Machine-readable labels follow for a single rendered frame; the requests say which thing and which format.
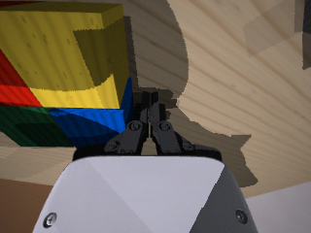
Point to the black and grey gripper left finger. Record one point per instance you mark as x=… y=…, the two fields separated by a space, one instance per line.
x=130 y=141

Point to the dark green cube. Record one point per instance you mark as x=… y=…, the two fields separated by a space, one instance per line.
x=32 y=127

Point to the blue cube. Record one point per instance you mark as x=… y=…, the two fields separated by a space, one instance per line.
x=90 y=126

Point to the light wooden cube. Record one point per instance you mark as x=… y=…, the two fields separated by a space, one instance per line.
x=307 y=17

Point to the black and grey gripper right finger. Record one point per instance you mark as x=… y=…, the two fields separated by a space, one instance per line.
x=169 y=142

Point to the yellow cube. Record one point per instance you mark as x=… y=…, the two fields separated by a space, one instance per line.
x=70 y=54

